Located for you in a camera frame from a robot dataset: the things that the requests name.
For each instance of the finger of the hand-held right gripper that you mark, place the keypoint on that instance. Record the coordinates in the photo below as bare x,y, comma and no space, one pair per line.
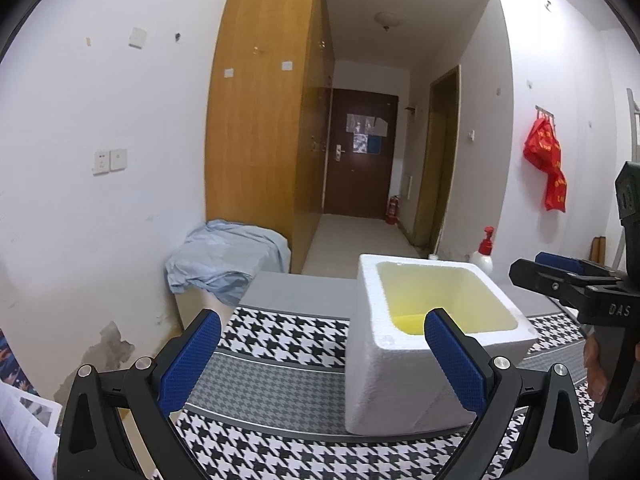
545,282
552,260

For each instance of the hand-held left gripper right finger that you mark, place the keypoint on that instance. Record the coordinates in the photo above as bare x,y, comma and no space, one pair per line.
452,360

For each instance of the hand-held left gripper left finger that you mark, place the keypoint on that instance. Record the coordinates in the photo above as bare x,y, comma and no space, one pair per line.
192,355

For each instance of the yellow sponge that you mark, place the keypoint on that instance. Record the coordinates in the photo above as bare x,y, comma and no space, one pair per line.
410,324

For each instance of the white foam box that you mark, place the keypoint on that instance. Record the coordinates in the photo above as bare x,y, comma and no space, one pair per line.
380,360

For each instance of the person's right forearm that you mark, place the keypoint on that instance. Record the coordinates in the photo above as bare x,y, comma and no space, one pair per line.
617,452

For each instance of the person's right hand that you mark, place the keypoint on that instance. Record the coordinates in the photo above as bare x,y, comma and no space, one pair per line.
595,370

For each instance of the wooden boards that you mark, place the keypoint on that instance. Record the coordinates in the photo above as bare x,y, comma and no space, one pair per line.
598,250

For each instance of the white red-pump lotion bottle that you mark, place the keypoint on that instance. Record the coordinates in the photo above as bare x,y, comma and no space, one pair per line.
482,260

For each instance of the narrow red plastic bag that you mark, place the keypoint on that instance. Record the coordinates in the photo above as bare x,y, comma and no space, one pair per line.
556,190

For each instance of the houndstooth table mat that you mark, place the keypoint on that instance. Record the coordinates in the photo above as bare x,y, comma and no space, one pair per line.
280,335

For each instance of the light blue crumpled cloth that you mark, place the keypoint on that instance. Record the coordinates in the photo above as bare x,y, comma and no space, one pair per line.
225,255

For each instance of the crumpled red plastic bag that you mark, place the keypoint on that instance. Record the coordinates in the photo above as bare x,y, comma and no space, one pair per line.
542,147

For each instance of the wooden side door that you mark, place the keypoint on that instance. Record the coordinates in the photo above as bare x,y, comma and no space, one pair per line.
435,170

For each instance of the red fire extinguisher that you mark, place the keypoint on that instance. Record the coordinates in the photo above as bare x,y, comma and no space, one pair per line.
392,212

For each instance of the open printed magazine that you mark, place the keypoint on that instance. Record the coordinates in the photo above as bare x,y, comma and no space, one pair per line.
25,420

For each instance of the dark brown entrance door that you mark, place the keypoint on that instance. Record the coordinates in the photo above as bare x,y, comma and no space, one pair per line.
360,185

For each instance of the blue paper notice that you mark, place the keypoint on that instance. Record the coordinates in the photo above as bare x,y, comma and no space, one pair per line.
374,144

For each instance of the small white paper notice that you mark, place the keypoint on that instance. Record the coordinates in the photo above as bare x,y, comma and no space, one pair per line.
360,143

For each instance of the wooden wardrobe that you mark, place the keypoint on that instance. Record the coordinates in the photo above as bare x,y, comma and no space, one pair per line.
250,135

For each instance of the wide white paper notice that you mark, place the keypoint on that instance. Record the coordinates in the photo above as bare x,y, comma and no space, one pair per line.
367,124

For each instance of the round ceiling lamp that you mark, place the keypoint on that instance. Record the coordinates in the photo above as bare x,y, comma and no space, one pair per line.
390,20

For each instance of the metal wall hook rack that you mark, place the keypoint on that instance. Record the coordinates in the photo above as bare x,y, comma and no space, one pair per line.
545,111

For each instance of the white bunk bed frame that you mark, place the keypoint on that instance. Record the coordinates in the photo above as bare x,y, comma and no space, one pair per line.
635,125

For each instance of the small wall shelf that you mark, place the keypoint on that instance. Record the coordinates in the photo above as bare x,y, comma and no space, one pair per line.
410,110

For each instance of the white wall outlet plate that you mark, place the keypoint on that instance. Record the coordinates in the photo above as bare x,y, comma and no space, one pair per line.
118,159

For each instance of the white five-hole wall socket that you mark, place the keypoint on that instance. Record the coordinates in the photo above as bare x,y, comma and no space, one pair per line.
101,162

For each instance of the white wall switch plate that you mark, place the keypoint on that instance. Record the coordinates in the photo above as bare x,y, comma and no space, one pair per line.
137,37

